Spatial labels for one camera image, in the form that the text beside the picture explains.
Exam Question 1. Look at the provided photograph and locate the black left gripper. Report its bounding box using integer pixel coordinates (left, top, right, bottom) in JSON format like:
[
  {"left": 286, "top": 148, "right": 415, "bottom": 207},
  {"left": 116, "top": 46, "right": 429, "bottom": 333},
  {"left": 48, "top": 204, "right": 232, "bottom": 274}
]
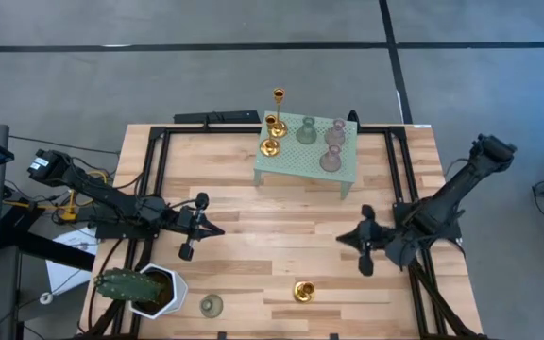
[{"left": 175, "top": 191, "right": 227, "bottom": 262}]

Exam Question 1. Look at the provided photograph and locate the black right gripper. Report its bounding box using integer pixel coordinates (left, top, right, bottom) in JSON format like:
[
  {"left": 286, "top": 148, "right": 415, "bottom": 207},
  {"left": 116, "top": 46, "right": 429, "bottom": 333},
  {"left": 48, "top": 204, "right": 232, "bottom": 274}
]
[{"left": 335, "top": 203, "right": 396, "bottom": 278}]

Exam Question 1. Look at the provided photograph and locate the pink glass candle holder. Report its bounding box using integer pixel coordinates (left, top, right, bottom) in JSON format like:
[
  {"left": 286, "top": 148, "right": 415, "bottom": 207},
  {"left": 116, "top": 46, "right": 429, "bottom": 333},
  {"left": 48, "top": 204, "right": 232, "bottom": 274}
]
[
  {"left": 318, "top": 144, "right": 344, "bottom": 173},
  {"left": 324, "top": 118, "right": 348, "bottom": 147}
]

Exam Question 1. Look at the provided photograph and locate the medium gold candlestick holder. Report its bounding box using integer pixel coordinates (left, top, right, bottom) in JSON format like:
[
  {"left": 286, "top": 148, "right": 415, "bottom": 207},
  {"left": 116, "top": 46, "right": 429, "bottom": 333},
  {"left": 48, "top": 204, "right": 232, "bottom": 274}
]
[{"left": 259, "top": 114, "right": 282, "bottom": 159}]

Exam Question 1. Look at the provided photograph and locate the green glass candle holder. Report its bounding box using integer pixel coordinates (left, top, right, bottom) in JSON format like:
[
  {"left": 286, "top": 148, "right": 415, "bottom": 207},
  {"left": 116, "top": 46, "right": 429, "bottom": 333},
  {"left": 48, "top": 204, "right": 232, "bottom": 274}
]
[
  {"left": 199, "top": 293, "right": 225, "bottom": 319},
  {"left": 295, "top": 116, "right": 319, "bottom": 145}
]

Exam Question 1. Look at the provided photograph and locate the tall gold candlestick holder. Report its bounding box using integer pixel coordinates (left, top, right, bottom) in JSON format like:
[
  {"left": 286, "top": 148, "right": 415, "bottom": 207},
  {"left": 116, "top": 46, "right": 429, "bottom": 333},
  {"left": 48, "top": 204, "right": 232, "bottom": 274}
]
[{"left": 269, "top": 87, "right": 289, "bottom": 139}]

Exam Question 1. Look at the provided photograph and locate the white hexagonal plant pot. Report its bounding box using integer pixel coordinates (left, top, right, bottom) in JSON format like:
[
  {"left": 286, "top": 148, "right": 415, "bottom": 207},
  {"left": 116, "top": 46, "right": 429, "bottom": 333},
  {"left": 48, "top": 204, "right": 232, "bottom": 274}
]
[{"left": 128, "top": 263, "right": 190, "bottom": 320}]

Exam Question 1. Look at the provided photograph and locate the short gold candlestick holder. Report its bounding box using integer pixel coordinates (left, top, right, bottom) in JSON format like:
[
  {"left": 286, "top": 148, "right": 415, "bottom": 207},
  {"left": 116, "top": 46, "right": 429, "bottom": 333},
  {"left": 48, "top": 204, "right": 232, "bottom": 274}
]
[{"left": 293, "top": 281, "right": 316, "bottom": 304}]

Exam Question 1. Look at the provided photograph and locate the green perforated metal shelf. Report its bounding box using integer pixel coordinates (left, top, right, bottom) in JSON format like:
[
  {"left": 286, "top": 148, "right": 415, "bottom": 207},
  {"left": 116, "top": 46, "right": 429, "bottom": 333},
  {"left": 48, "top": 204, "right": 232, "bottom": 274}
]
[{"left": 253, "top": 110, "right": 359, "bottom": 198}]

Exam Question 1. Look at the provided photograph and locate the green cactus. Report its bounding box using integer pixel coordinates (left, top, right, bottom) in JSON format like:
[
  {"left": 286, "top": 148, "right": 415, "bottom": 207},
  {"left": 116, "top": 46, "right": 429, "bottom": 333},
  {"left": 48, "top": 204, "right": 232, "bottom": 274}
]
[{"left": 93, "top": 267, "right": 164, "bottom": 304}]

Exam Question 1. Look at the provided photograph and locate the black power strip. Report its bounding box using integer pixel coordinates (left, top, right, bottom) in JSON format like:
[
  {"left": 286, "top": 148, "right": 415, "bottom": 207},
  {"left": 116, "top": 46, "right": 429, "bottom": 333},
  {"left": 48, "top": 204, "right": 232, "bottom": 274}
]
[{"left": 173, "top": 110, "right": 262, "bottom": 126}]

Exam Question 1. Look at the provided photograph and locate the white paper sheet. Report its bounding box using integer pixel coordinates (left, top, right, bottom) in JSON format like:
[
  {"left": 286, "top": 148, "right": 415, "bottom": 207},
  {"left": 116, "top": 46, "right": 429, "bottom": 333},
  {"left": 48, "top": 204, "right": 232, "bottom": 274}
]
[{"left": 44, "top": 226, "right": 101, "bottom": 297}]

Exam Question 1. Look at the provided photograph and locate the black table support bar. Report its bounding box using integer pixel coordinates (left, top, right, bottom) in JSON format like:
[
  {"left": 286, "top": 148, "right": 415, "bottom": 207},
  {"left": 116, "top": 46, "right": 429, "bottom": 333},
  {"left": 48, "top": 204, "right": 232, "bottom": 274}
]
[{"left": 0, "top": 202, "right": 96, "bottom": 273}]

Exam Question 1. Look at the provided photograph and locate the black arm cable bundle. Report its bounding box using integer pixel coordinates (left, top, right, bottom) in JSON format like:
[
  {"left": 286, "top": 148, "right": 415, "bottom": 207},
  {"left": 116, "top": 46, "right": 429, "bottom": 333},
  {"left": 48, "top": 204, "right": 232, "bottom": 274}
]
[
  {"left": 406, "top": 263, "right": 490, "bottom": 340},
  {"left": 85, "top": 238, "right": 129, "bottom": 334}
]

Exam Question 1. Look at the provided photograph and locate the yellow cable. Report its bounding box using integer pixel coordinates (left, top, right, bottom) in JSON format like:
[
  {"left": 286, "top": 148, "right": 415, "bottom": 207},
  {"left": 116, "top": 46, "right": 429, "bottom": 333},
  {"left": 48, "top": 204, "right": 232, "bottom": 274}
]
[{"left": 61, "top": 169, "right": 110, "bottom": 223}]

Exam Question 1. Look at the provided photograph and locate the thin black floor cable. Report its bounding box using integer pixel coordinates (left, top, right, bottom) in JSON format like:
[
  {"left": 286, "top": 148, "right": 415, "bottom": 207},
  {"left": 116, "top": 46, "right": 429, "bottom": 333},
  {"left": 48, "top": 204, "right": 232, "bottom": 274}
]
[{"left": 9, "top": 135, "right": 121, "bottom": 155}]

